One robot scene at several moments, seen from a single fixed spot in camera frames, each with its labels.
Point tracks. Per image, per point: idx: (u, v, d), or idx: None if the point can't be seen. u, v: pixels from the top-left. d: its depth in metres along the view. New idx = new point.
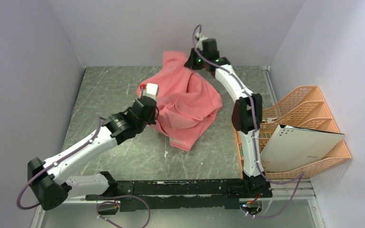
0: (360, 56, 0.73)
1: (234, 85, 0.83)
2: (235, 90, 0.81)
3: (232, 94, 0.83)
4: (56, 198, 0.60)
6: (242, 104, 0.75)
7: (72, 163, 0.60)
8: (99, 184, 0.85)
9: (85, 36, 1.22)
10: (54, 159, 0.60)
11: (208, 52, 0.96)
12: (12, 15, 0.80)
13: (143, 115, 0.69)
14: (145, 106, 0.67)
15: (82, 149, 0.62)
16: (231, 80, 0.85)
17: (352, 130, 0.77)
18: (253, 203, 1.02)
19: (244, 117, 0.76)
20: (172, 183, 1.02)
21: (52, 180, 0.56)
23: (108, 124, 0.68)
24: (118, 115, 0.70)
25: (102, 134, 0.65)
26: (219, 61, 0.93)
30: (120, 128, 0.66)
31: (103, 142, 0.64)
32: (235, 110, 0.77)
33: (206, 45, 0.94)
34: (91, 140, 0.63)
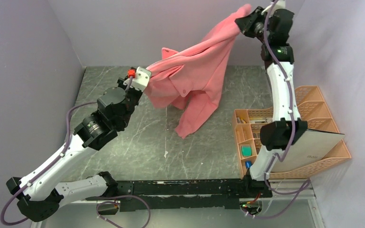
0: (361, 56, 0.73)
1: (283, 97, 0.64)
2: (280, 104, 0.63)
3: (274, 107, 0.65)
4: (44, 211, 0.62)
6: (280, 128, 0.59)
7: (46, 181, 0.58)
8: (97, 186, 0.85)
9: (85, 36, 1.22)
10: (29, 178, 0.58)
11: (273, 33, 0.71)
12: (12, 15, 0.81)
13: (113, 114, 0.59)
14: (109, 105, 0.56)
15: (54, 165, 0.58)
16: (285, 88, 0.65)
17: (352, 130, 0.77)
18: (252, 203, 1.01)
19: (275, 138, 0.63)
20: (172, 183, 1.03)
21: (28, 200, 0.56)
23: (80, 132, 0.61)
24: (91, 118, 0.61)
25: (74, 145, 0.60)
26: (281, 53, 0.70)
30: (93, 136, 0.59)
31: (76, 153, 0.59)
32: (269, 128, 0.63)
33: (276, 24, 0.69)
34: (61, 154, 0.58)
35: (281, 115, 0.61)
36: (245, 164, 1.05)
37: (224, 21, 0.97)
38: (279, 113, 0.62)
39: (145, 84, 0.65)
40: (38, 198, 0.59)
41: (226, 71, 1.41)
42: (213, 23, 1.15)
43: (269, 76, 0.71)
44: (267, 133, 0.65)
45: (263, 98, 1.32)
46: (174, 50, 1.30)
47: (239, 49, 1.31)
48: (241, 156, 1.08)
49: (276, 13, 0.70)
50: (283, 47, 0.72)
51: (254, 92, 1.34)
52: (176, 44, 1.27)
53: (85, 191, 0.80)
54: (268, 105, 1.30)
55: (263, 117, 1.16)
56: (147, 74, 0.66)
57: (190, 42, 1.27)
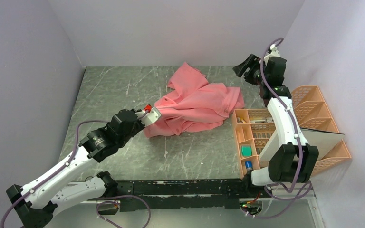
0: (360, 57, 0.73)
1: (288, 125, 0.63)
2: (285, 130, 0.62)
3: (279, 134, 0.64)
4: (40, 221, 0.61)
6: (287, 154, 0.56)
7: (48, 188, 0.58)
8: (94, 189, 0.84)
9: (85, 37, 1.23)
10: (32, 185, 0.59)
11: (269, 74, 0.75)
12: (12, 15, 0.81)
13: (121, 131, 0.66)
14: (123, 122, 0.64)
15: (59, 174, 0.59)
16: (287, 118, 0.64)
17: (352, 131, 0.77)
18: (253, 203, 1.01)
19: (284, 166, 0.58)
20: (172, 183, 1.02)
21: (29, 207, 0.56)
23: (86, 143, 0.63)
24: (95, 133, 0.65)
25: (80, 155, 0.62)
26: (278, 90, 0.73)
30: (98, 148, 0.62)
31: (80, 164, 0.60)
32: (276, 157, 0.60)
33: (271, 67, 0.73)
34: (67, 163, 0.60)
35: (288, 139, 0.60)
36: (245, 164, 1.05)
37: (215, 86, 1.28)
38: (286, 138, 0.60)
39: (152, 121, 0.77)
40: (38, 206, 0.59)
41: (226, 71, 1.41)
42: (213, 22, 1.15)
43: (270, 111, 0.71)
44: (275, 163, 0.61)
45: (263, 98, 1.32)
46: (174, 50, 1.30)
47: (240, 49, 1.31)
48: (241, 156, 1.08)
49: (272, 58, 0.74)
50: (280, 87, 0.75)
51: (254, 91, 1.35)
52: (175, 44, 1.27)
53: (81, 195, 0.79)
54: None
55: (263, 117, 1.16)
56: (158, 115, 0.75)
57: (190, 42, 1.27)
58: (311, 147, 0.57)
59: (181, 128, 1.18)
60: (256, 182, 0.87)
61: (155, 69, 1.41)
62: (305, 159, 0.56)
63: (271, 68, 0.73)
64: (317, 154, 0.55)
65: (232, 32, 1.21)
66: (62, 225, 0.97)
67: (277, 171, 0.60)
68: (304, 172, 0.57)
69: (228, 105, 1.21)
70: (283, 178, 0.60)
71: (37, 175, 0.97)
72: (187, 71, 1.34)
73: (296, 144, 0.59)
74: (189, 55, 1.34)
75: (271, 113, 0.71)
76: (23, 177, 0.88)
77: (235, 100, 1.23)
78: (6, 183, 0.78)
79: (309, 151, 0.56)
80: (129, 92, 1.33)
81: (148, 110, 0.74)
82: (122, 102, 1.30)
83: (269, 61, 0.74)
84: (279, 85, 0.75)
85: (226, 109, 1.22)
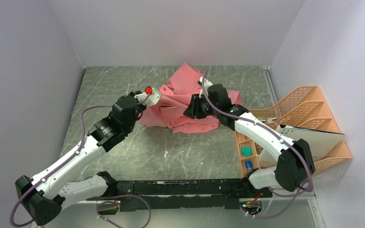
0: (360, 57, 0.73)
1: (267, 135, 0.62)
2: (270, 140, 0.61)
3: (267, 148, 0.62)
4: (50, 213, 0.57)
6: (290, 161, 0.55)
7: (61, 177, 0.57)
8: (98, 186, 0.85)
9: (85, 37, 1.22)
10: (41, 175, 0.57)
11: (217, 103, 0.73)
12: (12, 16, 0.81)
13: (125, 119, 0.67)
14: (124, 109, 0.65)
15: (69, 162, 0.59)
16: (261, 128, 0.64)
17: (352, 130, 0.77)
18: (253, 203, 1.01)
19: (294, 175, 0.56)
20: (172, 183, 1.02)
21: (42, 196, 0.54)
23: (93, 133, 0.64)
24: (101, 122, 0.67)
25: (89, 144, 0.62)
26: (234, 112, 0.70)
30: (106, 137, 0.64)
31: (90, 152, 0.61)
32: (282, 171, 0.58)
33: (215, 96, 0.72)
34: (77, 152, 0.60)
35: (279, 148, 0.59)
36: (245, 164, 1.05)
37: None
38: (276, 148, 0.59)
39: (155, 102, 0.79)
40: (48, 196, 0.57)
41: (226, 71, 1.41)
42: (213, 22, 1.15)
43: (242, 132, 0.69)
44: (283, 176, 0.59)
45: (263, 98, 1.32)
46: (174, 49, 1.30)
47: (240, 49, 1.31)
48: (241, 156, 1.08)
49: (211, 88, 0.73)
50: (234, 107, 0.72)
51: (254, 91, 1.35)
52: (175, 45, 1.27)
53: (85, 191, 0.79)
54: (268, 105, 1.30)
55: (263, 117, 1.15)
56: (159, 95, 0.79)
57: (190, 42, 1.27)
58: (299, 141, 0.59)
59: (175, 121, 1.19)
60: (258, 185, 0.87)
61: (155, 69, 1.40)
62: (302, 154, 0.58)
63: (216, 96, 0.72)
64: (306, 143, 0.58)
65: (232, 32, 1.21)
66: (62, 225, 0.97)
67: (291, 183, 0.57)
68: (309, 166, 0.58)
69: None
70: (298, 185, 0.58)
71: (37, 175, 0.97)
72: (187, 71, 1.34)
73: (287, 147, 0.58)
74: (188, 55, 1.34)
75: (244, 133, 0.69)
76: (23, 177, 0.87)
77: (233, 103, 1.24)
78: (6, 183, 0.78)
79: (300, 146, 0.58)
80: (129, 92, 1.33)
81: (150, 93, 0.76)
82: None
83: (210, 92, 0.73)
84: (230, 107, 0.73)
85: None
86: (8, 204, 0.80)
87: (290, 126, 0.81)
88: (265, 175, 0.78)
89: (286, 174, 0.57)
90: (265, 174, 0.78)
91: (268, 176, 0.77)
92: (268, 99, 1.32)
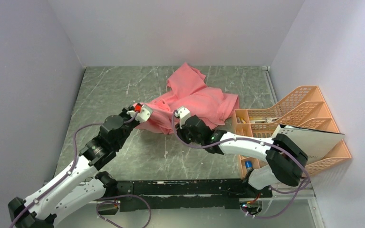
0: (360, 58, 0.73)
1: (248, 144, 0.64)
2: (253, 147, 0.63)
3: (256, 156, 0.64)
4: None
6: (276, 158, 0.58)
7: (52, 197, 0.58)
8: (94, 191, 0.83)
9: (85, 37, 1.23)
10: (34, 196, 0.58)
11: (199, 134, 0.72)
12: (11, 15, 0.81)
13: (114, 138, 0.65)
14: (111, 131, 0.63)
15: (61, 183, 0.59)
16: (243, 141, 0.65)
17: (352, 130, 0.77)
18: (253, 203, 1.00)
19: (288, 168, 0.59)
20: (172, 183, 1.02)
21: (33, 218, 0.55)
23: (85, 153, 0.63)
24: (91, 142, 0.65)
25: (81, 164, 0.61)
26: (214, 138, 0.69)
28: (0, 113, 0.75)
30: (97, 156, 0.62)
31: (82, 172, 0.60)
32: (275, 169, 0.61)
33: (195, 129, 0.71)
34: (69, 172, 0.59)
35: (263, 150, 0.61)
36: (245, 164, 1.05)
37: (216, 93, 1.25)
38: (261, 152, 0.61)
39: (145, 118, 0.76)
40: (41, 216, 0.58)
41: (226, 71, 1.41)
42: (213, 22, 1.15)
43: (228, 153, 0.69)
44: (281, 175, 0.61)
45: (263, 98, 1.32)
46: (173, 49, 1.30)
47: (239, 49, 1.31)
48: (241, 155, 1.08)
49: (187, 123, 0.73)
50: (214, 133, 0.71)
51: (254, 91, 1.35)
52: (175, 45, 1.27)
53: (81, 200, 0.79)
54: (268, 105, 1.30)
55: (263, 117, 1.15)
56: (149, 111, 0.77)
57: (190, 43, 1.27)
58: (277, 136, 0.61)
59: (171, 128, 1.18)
60: (259, 186, 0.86)
61: (155, 69, 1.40)
62: (286, 146, 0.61)
63: (196, 129, 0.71)
64: (283, 136, 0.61)
65: (232, 33, 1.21)
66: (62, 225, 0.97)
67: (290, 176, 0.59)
68: (297, 153, 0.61)
69: (224, 114, 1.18)
70: (298, 175, 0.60)
71: (37, 175, 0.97)
72: (186, 71, 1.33)
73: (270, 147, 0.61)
74: (188, 55, 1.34)
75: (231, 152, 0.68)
76: (22, 178, 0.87)
77: (231, 108, 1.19)
78: (5, 184, 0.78)
79: (280, 139, 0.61)
80: (129, 92, 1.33)
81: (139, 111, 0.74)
82: (122, 102, 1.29)
83: (189, 127, 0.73)
84: (211, 133, 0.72)
85: (222, 117, 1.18)
86: None
87: (290, 126, 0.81)
88: (264, 175, 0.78)
89: (281, 170, 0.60)
90: (263, 174, 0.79)
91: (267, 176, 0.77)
92: (268, 99, 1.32)
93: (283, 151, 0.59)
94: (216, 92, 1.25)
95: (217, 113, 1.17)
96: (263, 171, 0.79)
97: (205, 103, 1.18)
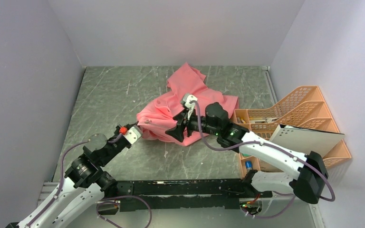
0: (360, 59, 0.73)
1: (279, 155, 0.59)
2: (283, 160, 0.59)
3: (280, 167, 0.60)
4: None
6: (310, 180, 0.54)
7: (43, 221, 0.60)
8: (91, 198, 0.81)
9: (85, 37, 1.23)
10: (25, 221, 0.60)
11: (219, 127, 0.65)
12: (11, 15, 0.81)
13: (98, 157, 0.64)
14: (94, 152, 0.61)
15: (49, 207, 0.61)
16: (270, 147, 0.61)
17: (352, 131, 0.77)
18: (253, 203, 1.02)
19: (317, 190, 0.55)
20: (171, 183, 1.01)
21: None
23: (70, 174, 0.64)
24: (78, 161, 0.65)
25: (67, 187, 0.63)
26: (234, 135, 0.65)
28: (0, 113, 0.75)
30: (82, 176, 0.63)
31: (68, 194, 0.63)
32: (302, 189, 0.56)
33: (216, 120, 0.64)
34: (55, 196, 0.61)
35: (295, 167, 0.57)
36: (245, 164, 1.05)
37: (217, 95, 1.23)
38: (292, 167, 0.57)
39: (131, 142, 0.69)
40: None
41: (226, 71, 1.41)
42: (213, 22, 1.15)
43: (247, 154, 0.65)
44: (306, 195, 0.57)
45: (263, 98, 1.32)
46: (174, 50, 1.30)
47: (239, 49, 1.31)
48: (241, 156, 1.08)
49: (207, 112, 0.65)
50: (234, 128, 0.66)
51: (254, 91, 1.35)
52: (175, 45, 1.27)
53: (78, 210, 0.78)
54: (268, 105, 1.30)
55: (263, 117, 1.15)
56: (136, 136, 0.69)
57: (190, 43, 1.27)
58: (311, 154, 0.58)
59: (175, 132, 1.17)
60: (261, 188, 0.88)
61: (155, 69, 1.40)
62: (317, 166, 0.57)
63: (218, 120, 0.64)
64: (318, 156, 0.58)
65: (232, 32, 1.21)
66: None
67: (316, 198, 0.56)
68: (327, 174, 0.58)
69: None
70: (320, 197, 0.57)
71: (37, 175, 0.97)
72: (186, 72, 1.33)
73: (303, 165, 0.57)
74: (188, 55, 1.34)
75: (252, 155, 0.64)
76: (22, 178, 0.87)
77: (232, 110, 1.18)
78: (5, 185, 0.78)
79: (314, 159, 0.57)
80: (129, 92, 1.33)
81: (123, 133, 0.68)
82: (122, 102, 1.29)
83: (210, 117, 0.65)
84: (229, 128, 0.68)
85: None
86: (8, 204, 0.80)
87: (290, 126, 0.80)
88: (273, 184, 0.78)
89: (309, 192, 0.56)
90: (275, 182, 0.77)
91: (278, 186, 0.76)
92: (268, 99, 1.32)
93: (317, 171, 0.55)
94: (216, 94, 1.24)
95: None
96: (276, 180, 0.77)
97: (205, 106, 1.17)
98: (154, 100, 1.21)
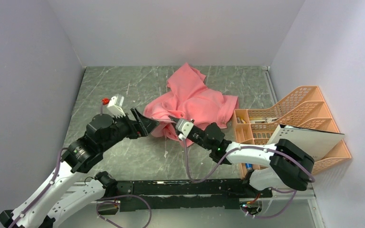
0: (360, 58, 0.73)
1: (253, 152, 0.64)
2: (257, 155, 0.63)
3: (262, 164, 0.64)
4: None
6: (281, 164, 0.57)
7: (38, 209, 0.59)
8: (93, 193, 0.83)
9: (85, 37, 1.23)
10: (21, 208, 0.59)
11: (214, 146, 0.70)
12: (11, 15, 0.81)
13: (100, 139, 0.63)
14: (98, 130, 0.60)
15: (45, 193, 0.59)
16: (247, 148, 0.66)
17: (352, 130, 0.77)
18: (253, 203, 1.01)
19: (293, 173, 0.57)
20: (172, 183, 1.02)
21: None
23: (67, 158, 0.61)
24: (76, 143, 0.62)
25: (64, 171, 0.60)
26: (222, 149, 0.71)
28: None
30: (81, 160, 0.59)
31: (66, 179, 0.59)
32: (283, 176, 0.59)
33: (215, 142, 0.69)
34: (52, 182, 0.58)
35: (267, 157, 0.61)
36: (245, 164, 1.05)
37: (216, 94, 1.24)
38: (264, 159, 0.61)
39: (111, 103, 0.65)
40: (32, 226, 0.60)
41: (226, 71, 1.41)
42: (213, 22, 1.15)
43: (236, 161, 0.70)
44: (291, 181, 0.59)
45: (263, 98, 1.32)
46: (174, 50, 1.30)
47: (239, 49, 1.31)
48: None
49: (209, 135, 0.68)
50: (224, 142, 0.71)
51: (254, 91, 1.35)
52: (175, 45, 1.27)
53: (80, 203, 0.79)
54: (268, 105, 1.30)
55: (263, 117, 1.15)
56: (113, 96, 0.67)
57: (190, 43, 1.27)
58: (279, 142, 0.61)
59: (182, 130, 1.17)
60: (259, 186, 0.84)
61: (155, 69, 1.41)
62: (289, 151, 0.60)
63: (216, 141, 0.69)
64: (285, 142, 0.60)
65: (231, 32, 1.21)
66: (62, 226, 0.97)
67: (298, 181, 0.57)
68: (302, 157, 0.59)
69: (224, 116, 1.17)
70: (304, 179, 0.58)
71: (37, 174, 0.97)
72: (186, 72, 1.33)
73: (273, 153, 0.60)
74: (188, 55, 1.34)
75: (240, 161, 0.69)
76: (22, 178, 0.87)
77: (232, 110, 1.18)
78: (5, 185, 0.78)
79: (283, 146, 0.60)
80: (129, 92, 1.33)
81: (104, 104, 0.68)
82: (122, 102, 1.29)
83: (209, 139, 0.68)
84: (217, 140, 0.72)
85: (223, 120, 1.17)
86: (8, 204, 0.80)
87: (290, 126, 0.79)
88: (269, 178, 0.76)
89: (289, 176, 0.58)
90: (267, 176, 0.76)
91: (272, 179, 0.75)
92: (268, 99, 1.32)
93: (286, 156, 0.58)
94: (216, 93, 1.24)
95: (218, 116, 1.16)
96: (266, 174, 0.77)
97: (206, 105, 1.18)
98: (157, 101, 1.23)
